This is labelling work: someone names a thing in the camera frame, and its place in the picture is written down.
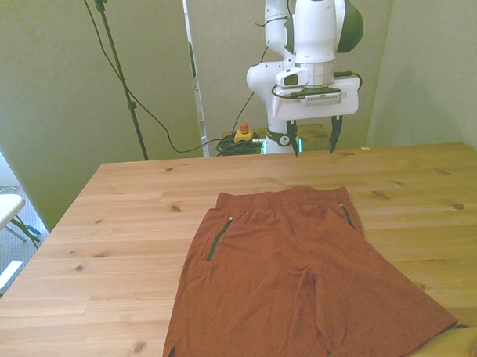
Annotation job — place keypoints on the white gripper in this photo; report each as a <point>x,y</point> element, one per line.
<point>318,107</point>

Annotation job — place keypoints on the rust red shorts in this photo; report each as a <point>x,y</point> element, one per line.
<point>285,271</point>

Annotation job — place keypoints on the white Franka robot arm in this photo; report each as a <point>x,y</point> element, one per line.
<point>315,27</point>

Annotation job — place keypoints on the yellow emergency stop button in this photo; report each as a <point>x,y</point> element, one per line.
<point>245,135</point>

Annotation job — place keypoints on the white floor device box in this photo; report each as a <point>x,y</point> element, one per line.
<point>6,275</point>

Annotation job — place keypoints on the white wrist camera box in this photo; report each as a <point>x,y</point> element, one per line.
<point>291,78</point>

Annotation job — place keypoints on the dark camera stand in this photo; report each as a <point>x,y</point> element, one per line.
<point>119,73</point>

